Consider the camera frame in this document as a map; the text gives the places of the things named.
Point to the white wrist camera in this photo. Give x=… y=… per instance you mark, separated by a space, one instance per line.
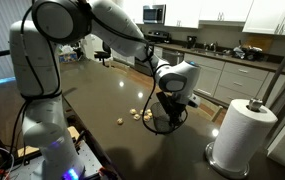
x=194 y=100

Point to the metal paper towel holder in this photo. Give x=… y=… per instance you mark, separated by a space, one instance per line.
x=230 y=174

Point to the dish rack with dishes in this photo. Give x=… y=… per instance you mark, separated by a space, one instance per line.
x=248 y=52

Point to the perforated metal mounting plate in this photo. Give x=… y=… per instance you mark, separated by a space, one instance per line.
x=90 y=160

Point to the black office chair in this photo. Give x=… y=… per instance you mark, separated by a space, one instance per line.
x=102 y=53

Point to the black coffee maker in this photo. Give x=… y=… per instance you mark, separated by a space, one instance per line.
x=191 y=42

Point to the tissue box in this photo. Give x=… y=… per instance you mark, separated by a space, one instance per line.
x=67 y=56

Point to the black kitchen stove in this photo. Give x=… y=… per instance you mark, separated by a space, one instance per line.
x=158 y=36

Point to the white lower kitchen cabinets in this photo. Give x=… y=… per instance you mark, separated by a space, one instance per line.
x=242 y=80

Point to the metal sink faucet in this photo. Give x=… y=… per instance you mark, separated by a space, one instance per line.
x=212 y=46

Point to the dark kitchen countertop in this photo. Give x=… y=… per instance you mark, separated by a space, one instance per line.
x=265 y=65

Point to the light wooden board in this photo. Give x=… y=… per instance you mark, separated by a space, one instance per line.
x=72 y=131

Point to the stainless steel microwave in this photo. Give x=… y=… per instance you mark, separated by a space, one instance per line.
x=153 y=14

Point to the wooden cutting board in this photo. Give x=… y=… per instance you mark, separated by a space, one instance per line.
x=260 y=41

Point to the wooden dining chair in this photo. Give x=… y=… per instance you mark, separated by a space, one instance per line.
x=217 y=113

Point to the grey metal tripod pole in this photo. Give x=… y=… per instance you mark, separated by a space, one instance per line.
x=282 y=63

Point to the stainless steel dishwasher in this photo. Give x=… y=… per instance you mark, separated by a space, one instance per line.
x=172 y=56

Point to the white upper cabinet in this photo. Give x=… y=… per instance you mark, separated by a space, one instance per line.
x=182 y=13
x=225 y=10
x=272 y=15

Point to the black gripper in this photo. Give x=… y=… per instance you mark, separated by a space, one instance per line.
x=173 y=106

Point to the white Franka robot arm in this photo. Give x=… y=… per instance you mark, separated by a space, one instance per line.
x=38 y=66

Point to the white paper towel roll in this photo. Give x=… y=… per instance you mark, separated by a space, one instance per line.
x=242 y=133

